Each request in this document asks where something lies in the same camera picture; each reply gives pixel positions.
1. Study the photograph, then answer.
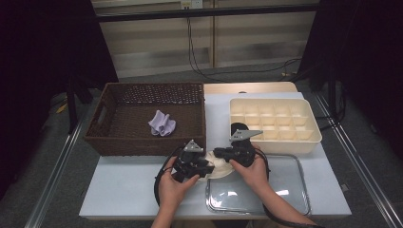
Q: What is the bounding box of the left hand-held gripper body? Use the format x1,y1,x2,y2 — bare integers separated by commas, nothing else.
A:
171,139,210,183

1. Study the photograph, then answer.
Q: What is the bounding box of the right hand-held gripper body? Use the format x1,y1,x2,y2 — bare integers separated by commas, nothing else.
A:
221,128,264,169

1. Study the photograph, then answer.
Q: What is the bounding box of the cream sock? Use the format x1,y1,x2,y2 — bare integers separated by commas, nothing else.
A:
199,158,237,182
203,150,222,165

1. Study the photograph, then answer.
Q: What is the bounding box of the black sock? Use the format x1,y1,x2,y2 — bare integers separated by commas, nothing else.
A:
230,123,251,136

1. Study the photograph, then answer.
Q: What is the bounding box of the cream compartment organizer box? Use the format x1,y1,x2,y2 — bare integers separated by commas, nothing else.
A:
228,97,323,155

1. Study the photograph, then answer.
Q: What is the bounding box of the brown woven basket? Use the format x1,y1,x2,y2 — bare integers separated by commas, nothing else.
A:
83,82,207,158

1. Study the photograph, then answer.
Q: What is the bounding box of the person's right hand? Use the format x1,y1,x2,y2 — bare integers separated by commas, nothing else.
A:
228,143,271,193

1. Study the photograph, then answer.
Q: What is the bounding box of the person's left hand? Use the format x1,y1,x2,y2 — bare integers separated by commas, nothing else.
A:
158,156,202,212

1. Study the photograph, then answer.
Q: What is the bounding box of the purple sock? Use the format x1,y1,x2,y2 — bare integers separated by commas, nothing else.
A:
147,109,177,138

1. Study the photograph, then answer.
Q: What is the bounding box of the black stand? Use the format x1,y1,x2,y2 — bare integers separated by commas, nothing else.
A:
65,74,96,134
293,60,346,124

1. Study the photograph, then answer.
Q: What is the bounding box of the beige window blind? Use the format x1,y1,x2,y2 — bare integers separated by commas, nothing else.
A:
91,0,319,80

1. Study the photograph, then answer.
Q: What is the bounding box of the black horizontal bar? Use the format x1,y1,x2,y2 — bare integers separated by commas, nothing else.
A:
94,3,321,23

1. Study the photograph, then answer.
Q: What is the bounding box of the black curtain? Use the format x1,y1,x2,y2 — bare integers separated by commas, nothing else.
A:
297,0,403,153
0,0,120,198

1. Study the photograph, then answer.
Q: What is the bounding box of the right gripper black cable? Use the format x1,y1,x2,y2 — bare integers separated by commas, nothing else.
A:
253,148,327,228

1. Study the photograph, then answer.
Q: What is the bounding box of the black wall cable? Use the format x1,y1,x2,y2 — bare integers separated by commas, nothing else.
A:
185,9,303,84

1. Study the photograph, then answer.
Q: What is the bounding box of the black floor cable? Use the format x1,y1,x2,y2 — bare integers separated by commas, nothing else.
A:
317,88,347,131

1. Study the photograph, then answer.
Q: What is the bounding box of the metal floor rail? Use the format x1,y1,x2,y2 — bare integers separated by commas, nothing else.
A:
313,93,403,228
23,113,91,228

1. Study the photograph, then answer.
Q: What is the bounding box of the white wall outlet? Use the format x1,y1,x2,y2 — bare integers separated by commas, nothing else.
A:
180,0,203,10

